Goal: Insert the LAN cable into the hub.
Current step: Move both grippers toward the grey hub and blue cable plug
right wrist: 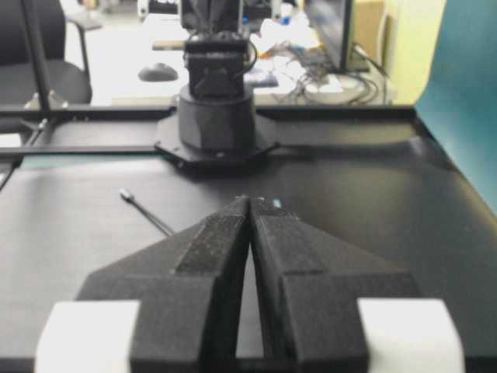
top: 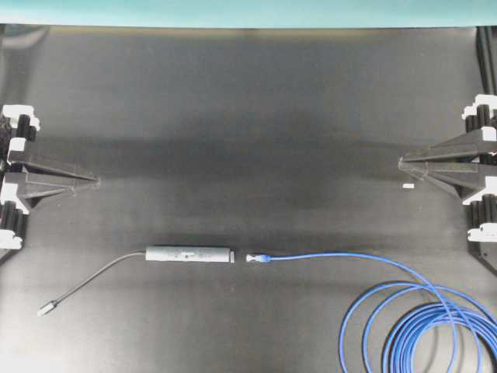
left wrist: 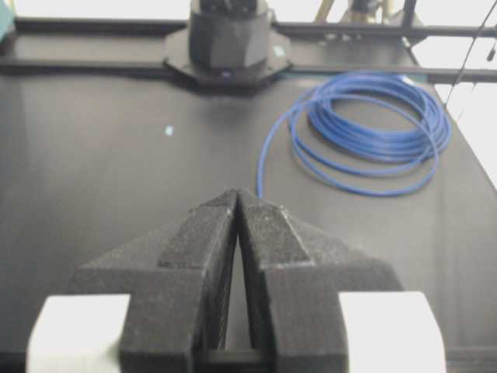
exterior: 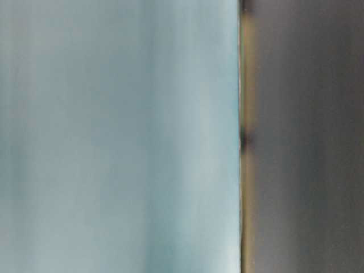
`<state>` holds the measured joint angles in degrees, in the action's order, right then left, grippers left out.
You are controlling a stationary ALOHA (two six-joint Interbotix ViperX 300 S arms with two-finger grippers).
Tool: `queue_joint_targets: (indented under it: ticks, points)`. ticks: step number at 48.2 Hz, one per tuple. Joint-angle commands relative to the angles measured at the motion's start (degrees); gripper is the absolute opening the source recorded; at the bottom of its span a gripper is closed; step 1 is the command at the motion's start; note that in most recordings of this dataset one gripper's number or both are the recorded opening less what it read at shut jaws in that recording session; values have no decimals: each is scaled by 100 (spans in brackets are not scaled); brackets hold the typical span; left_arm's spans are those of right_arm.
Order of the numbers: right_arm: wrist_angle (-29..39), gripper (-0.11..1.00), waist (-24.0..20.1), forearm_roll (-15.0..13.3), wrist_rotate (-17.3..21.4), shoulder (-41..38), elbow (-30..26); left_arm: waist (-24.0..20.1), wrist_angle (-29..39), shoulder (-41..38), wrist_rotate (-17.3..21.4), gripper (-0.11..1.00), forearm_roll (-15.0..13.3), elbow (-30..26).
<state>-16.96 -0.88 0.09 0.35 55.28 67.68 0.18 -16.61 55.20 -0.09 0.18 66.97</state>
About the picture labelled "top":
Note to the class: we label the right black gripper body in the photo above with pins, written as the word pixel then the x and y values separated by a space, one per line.
pixel 480 125

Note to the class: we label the grey USB hub with cable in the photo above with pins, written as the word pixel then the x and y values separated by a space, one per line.
pixel 157 253

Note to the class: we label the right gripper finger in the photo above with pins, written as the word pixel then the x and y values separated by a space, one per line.
pixel 457 178
pixel 465 146

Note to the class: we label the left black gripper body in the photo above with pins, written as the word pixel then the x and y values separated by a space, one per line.
pixel 22 126

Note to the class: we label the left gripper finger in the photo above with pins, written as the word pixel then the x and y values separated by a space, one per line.
pixel 26 190
pixel 48 163

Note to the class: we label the black frame rail right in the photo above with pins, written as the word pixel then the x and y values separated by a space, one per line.
pixel 486 52

